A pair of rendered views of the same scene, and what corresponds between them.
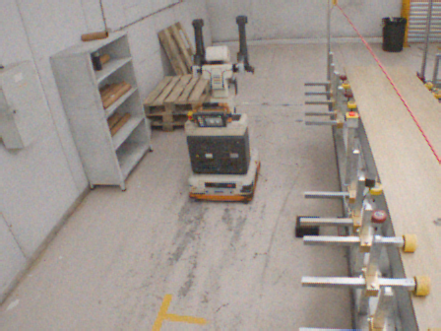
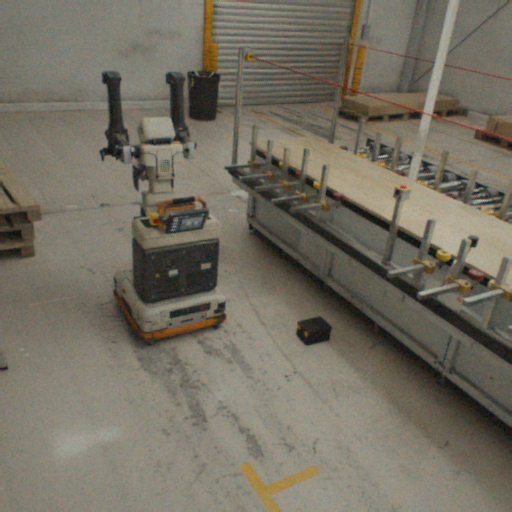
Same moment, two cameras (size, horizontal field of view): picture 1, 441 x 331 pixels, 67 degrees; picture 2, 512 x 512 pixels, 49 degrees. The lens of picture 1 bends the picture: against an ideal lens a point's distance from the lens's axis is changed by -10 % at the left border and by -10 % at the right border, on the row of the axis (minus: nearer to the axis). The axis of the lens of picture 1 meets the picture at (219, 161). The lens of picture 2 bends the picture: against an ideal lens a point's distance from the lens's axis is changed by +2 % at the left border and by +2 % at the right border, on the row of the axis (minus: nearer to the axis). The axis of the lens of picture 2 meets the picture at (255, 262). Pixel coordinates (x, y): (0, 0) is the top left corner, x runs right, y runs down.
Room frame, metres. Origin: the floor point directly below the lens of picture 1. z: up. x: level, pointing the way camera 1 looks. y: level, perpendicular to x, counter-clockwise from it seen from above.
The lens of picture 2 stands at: (0.42, 2.08, 2.28)
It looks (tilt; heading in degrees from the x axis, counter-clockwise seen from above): 28 degrees down; 312
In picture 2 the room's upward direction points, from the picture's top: 5 degrees clockwise
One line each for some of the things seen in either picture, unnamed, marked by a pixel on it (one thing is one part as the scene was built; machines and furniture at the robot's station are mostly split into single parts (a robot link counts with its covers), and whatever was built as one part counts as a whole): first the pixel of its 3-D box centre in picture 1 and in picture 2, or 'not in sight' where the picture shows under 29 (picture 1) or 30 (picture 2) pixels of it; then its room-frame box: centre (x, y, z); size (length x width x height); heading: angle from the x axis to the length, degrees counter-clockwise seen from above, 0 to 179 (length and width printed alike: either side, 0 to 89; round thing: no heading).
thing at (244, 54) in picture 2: (332, 41); (241, 110); (3.87, -1.41, 1.20); 0.15 x 0.12 x 1.00; 165
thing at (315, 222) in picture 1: (341, 223); (448, 288); (1.40, -0.60, 0.84); 0.43 x 0.03 x 0.04; 75
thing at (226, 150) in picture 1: (219, 138); (174, 248); (3.05, -0.02, 0.59); 0.55 x 0.34 x 0.83; 74
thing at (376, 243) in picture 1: (369, 279); not in sight; (0.93, -0.56, 0.93); 0.04 x 0.04 x 0.48; 75
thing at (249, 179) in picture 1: (225, 171); (168, 296); (3.14, -0.05, 0.16); 0.67 x 0.64 x 0.25; 164
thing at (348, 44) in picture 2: (429, 35); (339, 99); (3.59, -2.44, 1.25); 0.15 x 0.08 x 1.10; 165
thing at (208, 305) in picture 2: (220, 184); (190, 309); (2.82, 0.02, 0.23); 0.41 x 0.02 x 0.08; 74
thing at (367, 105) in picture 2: not in sight; (402, 102); (5.97, -7.93, 0.23); 2.41 x 0.77 x 0.17; 76
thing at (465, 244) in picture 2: (356, 214); (455, 277); (1.42, -0.69, 0.87); 0.04 x 0.04 x 0.48; 75
